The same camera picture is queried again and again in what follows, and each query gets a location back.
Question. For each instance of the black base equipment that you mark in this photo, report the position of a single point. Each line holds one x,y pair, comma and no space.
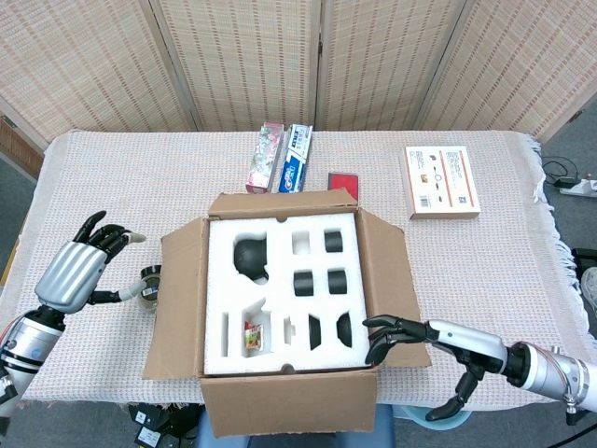
149,420

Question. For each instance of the black ceramic teapot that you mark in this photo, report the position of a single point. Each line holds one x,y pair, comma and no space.
249,256

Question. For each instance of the white shoe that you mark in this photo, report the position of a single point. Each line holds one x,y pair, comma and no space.
590,289

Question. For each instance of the black floor object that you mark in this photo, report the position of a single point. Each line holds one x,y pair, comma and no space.
585,259

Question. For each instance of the white foam insert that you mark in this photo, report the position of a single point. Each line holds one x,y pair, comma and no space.
280,303

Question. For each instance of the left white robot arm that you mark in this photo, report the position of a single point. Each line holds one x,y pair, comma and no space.
25,345

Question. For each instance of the small red flat case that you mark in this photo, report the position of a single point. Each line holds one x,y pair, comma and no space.
345,182

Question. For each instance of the red cardboard box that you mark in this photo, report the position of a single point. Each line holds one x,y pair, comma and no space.
289,406

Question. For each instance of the beige woven tablecloth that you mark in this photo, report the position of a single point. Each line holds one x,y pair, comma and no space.
116,186

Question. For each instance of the white orange product box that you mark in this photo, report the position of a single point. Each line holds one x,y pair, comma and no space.
443,186

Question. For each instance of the red green tea packet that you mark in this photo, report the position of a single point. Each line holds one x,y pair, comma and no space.
253,337

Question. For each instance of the blue toothpaste carton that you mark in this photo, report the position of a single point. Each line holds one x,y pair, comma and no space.
293,163

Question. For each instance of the glass jar with black lid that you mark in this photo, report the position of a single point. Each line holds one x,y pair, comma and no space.
150,291

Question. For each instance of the blue padded chair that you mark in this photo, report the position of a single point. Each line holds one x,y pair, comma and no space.
384,424

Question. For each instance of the brown wooden furniture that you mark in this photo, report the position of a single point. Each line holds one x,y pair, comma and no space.
16,144

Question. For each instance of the black ceramic teacup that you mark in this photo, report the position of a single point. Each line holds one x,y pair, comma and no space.
337,281
303,283
334,240

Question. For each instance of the pink toothpaste carton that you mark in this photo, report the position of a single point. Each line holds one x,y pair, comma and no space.
263,158

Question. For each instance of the black ceramic bowl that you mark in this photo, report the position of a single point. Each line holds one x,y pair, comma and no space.
345,330
315,331

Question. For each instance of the light blue bucket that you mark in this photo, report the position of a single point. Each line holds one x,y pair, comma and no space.
410,417

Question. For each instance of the white power strip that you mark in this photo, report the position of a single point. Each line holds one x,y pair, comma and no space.
580,186

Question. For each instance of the woven folding screen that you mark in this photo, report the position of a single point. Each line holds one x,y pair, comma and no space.
242,60

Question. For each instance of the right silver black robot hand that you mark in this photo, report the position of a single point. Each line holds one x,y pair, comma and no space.
480,350

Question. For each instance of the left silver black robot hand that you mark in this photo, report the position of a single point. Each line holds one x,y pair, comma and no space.
70,275

